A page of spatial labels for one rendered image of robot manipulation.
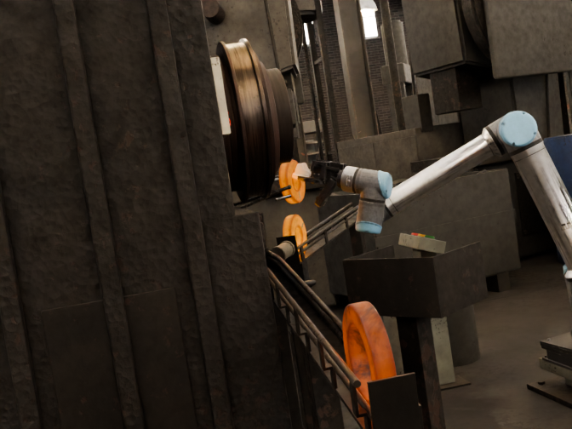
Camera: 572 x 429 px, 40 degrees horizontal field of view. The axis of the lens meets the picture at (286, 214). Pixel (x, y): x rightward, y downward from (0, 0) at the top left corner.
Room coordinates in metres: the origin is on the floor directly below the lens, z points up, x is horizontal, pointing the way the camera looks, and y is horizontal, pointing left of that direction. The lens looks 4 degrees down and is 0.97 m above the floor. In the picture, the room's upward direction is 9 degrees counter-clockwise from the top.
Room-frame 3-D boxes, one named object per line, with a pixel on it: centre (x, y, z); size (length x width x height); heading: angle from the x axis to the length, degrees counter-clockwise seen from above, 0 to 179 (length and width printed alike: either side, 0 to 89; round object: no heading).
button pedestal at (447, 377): (3.09, -0.53, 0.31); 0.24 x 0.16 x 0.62; 10
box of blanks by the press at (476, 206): (4.93, -0.77, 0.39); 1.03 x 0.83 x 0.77; 115
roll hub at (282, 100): (2.31, -0.02, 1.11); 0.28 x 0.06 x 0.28; 10
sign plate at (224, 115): (1.94, 0.13, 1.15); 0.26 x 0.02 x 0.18; 10
